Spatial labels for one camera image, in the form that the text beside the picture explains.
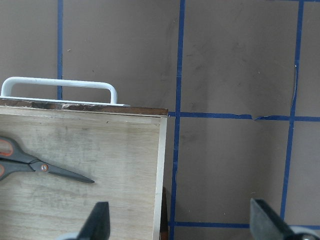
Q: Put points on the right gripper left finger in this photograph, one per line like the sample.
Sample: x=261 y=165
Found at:
x=97 y=225

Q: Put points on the wooden drawer with white handle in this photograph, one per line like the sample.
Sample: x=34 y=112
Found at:
x=121 y=148

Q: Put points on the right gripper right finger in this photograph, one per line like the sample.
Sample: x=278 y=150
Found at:
x=266 y=224

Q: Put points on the grey orange scissors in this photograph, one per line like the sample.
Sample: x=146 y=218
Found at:
x=13 y=159

